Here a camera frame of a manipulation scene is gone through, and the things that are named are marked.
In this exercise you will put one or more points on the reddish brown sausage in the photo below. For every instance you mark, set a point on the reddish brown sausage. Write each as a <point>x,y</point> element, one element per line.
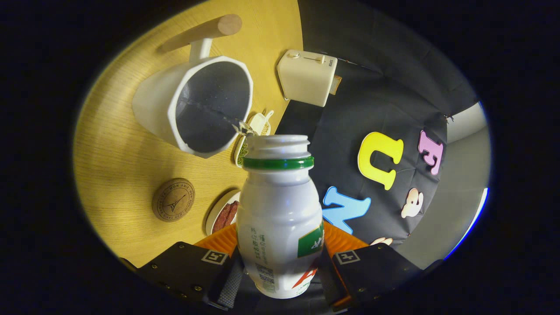
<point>220,220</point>
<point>233,213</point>

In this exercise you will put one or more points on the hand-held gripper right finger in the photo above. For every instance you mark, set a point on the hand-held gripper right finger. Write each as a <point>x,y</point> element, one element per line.
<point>330,284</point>

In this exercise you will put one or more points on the white divided condiment dish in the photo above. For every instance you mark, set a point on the white divided condiment dish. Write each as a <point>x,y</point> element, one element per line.
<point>258,124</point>

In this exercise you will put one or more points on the black backdrop cloth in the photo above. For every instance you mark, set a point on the black backdrop cloth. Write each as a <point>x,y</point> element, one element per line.
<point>372,109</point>

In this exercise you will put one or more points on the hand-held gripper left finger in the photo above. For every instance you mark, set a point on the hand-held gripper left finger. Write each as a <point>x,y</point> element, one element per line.
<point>232,284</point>

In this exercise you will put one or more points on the toasted bread slice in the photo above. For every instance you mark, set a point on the toasted bread slice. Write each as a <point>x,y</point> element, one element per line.
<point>336,84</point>

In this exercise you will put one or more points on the cream toaster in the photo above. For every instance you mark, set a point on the cream toaster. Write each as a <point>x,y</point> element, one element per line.
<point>304,78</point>

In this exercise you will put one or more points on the wooden table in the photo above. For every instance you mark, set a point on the wooden table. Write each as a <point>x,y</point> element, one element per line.
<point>122,166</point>

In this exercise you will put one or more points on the white round plate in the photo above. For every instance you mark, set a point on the white round plate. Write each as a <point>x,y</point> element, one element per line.
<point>217,202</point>

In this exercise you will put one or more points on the round brown cork coaster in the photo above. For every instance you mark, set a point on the round brown cork coaster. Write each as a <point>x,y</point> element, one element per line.
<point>173,200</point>

